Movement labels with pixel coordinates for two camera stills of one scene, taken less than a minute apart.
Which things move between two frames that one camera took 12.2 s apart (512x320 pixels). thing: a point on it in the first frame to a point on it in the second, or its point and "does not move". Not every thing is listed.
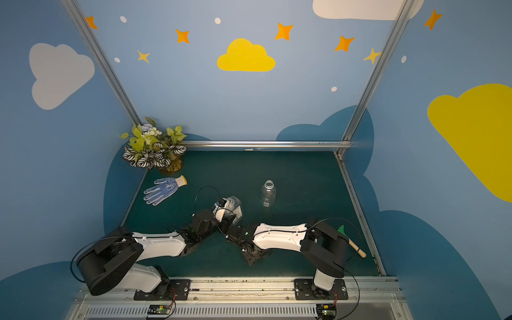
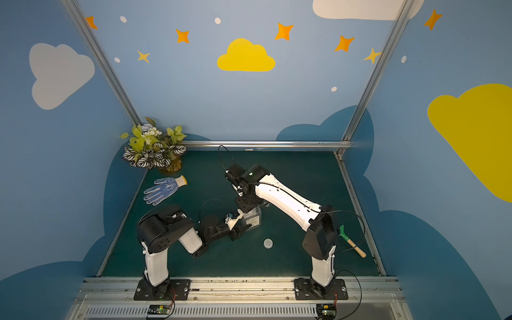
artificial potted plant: (150, 148) does not move
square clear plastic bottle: (233, 207) to (253, 218)
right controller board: (326, 311) does not move
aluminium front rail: (375, 299) does not move
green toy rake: (361, 253) does not move
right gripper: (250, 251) to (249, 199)
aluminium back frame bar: (264, 144) does not move
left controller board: (159, 309) does not move
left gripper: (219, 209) to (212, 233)
